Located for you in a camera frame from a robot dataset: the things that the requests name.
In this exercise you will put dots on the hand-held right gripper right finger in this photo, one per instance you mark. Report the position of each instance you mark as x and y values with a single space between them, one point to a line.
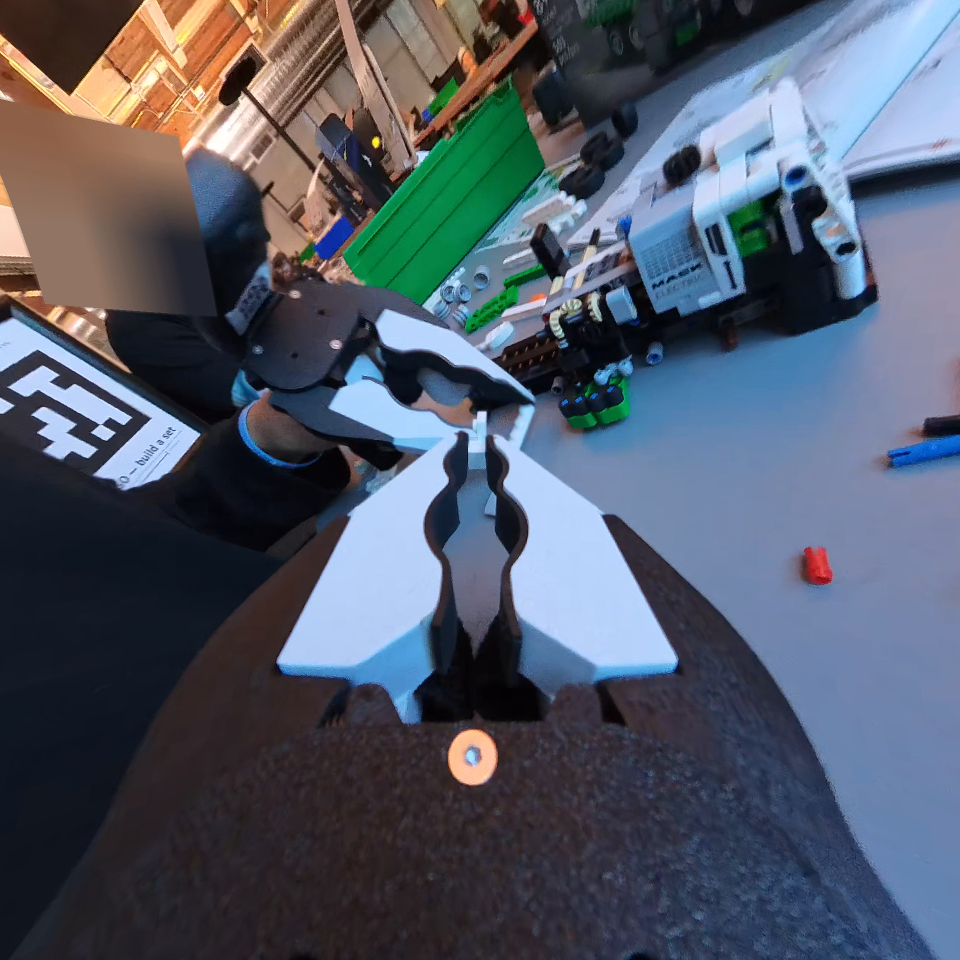
592 592

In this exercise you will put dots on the blue wristband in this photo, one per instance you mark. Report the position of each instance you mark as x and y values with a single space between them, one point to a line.
250 439

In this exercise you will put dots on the green lego beam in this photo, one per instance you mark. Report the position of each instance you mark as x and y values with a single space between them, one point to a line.
525 275

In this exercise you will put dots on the thin white lego plate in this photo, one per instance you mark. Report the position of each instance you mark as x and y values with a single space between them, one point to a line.
478 442

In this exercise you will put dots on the red lego bush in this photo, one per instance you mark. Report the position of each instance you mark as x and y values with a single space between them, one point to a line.
817 566

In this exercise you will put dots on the person's torso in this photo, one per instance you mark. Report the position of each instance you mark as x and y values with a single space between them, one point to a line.
112 675

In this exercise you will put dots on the pile of small lego pins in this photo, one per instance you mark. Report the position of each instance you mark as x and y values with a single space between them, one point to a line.
922 451

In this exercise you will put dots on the small grey lego connector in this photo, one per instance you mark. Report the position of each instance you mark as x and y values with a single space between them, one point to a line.
615 370

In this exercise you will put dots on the green storage bin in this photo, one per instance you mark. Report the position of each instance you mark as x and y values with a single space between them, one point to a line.
450 202

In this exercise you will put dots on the black pole stand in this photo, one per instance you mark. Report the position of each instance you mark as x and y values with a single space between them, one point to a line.
262 112

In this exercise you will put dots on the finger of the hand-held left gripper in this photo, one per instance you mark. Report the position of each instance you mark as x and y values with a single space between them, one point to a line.
450 349
420 427

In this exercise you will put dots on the grey lego wheel hub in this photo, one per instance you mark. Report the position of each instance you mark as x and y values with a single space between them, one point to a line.
457 292
481 277
454 313

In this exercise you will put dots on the lego set box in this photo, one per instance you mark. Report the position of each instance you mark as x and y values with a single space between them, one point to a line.
615 30

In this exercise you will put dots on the framed marker sign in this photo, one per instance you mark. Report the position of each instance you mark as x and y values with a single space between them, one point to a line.
75 405

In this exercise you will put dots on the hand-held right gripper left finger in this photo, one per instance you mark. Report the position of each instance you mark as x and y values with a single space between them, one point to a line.
360 592

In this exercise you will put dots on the instruction booklet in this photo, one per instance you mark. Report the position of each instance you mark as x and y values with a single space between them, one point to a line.
900 75

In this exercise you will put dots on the green lego frame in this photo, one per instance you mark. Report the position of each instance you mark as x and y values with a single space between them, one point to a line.
491 309

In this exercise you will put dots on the blue grey lego pin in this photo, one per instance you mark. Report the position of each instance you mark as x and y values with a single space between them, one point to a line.
654 352

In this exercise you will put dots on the partly built lego truck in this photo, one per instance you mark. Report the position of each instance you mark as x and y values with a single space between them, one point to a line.
750 225

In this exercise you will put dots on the white curved panel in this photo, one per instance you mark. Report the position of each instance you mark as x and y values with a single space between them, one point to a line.
360 67

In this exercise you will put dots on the green white leaflet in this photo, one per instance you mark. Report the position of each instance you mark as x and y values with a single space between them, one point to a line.
502 232

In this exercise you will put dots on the person's left hand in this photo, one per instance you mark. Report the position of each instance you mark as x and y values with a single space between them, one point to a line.
292 439

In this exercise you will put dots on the person's left forearm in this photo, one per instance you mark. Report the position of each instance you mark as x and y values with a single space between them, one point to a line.
225 487

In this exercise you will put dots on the white rounded lego liftarm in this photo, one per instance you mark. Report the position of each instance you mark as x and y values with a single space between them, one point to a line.
499 335

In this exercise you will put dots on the green black lego subassembly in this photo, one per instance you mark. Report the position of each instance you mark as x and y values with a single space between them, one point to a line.
596 405

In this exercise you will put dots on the cluster of white lego pieces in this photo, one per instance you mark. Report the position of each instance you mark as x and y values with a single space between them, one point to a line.
555 210

